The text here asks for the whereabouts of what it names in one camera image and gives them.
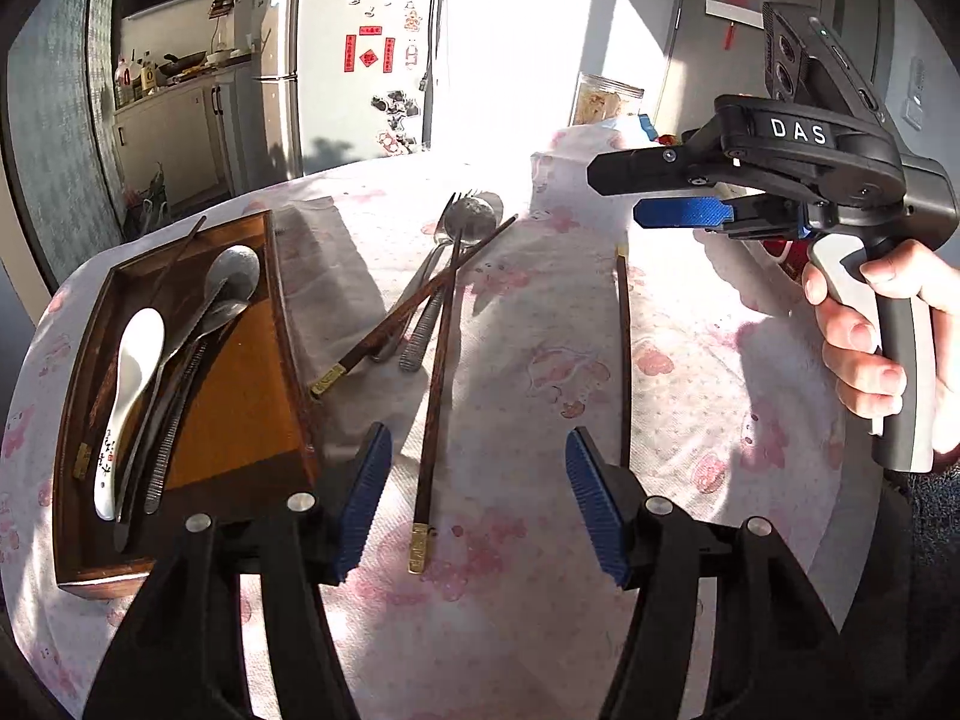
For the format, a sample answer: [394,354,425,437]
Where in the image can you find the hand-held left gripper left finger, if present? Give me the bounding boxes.
[81,422,393,720]

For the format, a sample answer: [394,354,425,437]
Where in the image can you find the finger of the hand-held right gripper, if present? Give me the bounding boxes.
[634,193,809,242]
[587,141,734,196]

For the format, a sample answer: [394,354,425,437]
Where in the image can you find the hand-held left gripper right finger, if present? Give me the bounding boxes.
[565,427,871,720]

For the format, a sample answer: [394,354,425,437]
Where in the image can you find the dark wooden chopstick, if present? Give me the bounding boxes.
[615,244,635,470]
[310,214,520,398]
[146,214,209,308]
[407,236,462,577]

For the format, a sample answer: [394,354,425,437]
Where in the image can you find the dark wooden tray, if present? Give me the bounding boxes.
[52,210,323,601]

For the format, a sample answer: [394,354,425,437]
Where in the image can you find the hammered metal spoon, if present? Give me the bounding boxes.
[142,244,262,515]
[397,193,498,374]

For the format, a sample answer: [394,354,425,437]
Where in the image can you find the white ceramic spoon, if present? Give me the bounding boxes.
[92,307,167,523]

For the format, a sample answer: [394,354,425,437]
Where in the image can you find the person's right hand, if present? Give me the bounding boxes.
[801,238,960,422]

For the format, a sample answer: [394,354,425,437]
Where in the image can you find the glass jar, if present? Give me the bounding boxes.
[570,73,646,127]

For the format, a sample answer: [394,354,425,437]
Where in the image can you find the grey door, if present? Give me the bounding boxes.
[660,0,901,166]

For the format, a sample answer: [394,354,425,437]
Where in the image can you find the metal fork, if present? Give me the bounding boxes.
[371,190,475,365]

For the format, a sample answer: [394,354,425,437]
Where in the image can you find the grey refrigerator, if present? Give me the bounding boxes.
[251,0,443,181]

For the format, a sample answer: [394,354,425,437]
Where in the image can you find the person's dark clothing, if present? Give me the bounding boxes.
[847,450,960,720]

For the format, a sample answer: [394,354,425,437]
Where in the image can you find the plastic bags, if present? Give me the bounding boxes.
[124,165,173,237]

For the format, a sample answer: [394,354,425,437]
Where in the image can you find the beige kitchen cabinet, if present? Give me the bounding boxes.
[112,64,260,203]

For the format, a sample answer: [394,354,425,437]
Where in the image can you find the patterned sliding door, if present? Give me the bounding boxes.
[7,0,106,271]

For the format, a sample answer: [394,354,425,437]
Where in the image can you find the white wall switch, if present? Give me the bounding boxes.
[904,56,931,132]

